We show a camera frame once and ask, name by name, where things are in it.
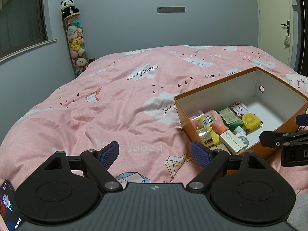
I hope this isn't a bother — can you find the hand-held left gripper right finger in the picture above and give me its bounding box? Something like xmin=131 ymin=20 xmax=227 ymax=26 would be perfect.
xmin=185 ymin=141 xmax=270 ymax=193

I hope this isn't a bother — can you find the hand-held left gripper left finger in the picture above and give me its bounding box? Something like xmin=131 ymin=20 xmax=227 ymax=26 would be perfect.
xmin=41 ymin=141 xmax=123 ymax=193

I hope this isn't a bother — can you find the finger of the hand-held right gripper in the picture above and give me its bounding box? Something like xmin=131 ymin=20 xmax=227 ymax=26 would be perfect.
xmin=296 ymin=114 xmax=308 ymax=127
xmin=259 ymin=130 xmax=308 ymax=148

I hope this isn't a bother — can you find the yellow round lid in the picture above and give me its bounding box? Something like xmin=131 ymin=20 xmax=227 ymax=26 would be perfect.
xmin=241 ymin=113 xmax=263 ymax=132

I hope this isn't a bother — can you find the green pump bottle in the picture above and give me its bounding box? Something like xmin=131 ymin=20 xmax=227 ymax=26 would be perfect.
xmin=228 ymin=123 xmax=250 ymax=147

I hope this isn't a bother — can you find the small white box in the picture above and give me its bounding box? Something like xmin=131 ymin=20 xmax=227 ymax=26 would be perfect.
xmin=219 ymin=130 xmax=247 ymax=153

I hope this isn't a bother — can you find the pink bottle with orange cap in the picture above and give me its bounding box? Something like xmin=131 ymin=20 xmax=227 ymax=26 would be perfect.
xmin=212 ymin=114 xmax=228 ymax=134

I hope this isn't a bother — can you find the white and yellow tube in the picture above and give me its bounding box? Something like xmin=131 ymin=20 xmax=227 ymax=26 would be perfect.
xmin=196 ymin=112 xmax=221 ymax=146

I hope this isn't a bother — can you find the clear pink gold-cap bottle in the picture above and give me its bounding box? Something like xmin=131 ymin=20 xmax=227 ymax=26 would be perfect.
xmin=189 ymin=110 xmax=214 ymax=148

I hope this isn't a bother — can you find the orange cardboard box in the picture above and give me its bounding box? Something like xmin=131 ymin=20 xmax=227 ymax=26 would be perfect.
xmin=174 ymin=67 xmax=308 ymax=160

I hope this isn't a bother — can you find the round red-patterned tin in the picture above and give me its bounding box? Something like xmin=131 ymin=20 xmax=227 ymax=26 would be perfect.
xmin=230 ymin=103 xmax=251 ymax=117

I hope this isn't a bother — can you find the grey clothing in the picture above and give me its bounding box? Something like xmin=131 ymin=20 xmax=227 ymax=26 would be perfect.
xmin=286 ymin=192 xmax=308 ymax=231

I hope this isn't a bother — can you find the pink printed blanket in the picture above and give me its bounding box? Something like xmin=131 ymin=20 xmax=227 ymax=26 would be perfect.
xmin=0 ymin=44 xmax=308 ymax=198

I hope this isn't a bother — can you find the black smartphone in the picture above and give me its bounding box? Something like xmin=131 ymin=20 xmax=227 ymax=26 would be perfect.
xmin=0 ymin=179 xmax=25 ymax=231

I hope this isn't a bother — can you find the clear tube of plush toys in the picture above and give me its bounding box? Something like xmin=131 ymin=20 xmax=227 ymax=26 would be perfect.
xmin=63 ymin=12 xmax=90 ymax=79

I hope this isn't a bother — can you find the pale door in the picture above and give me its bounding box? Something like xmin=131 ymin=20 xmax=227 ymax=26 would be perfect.
xmin=255 ymin=0 xmax=301 ymax=71

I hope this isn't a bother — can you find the panda plush toy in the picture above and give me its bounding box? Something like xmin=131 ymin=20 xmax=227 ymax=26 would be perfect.
xmin=60 ymin=0 xmax=80 ymax=19

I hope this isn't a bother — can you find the dark window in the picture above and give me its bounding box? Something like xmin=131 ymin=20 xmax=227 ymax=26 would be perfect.
xmin=0 ymin=0 xmax=58 ymax=64

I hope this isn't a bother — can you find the grey wall socket panel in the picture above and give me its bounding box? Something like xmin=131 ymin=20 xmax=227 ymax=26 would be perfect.
xmin=157 ymin=6 xmax=186 ymax=14

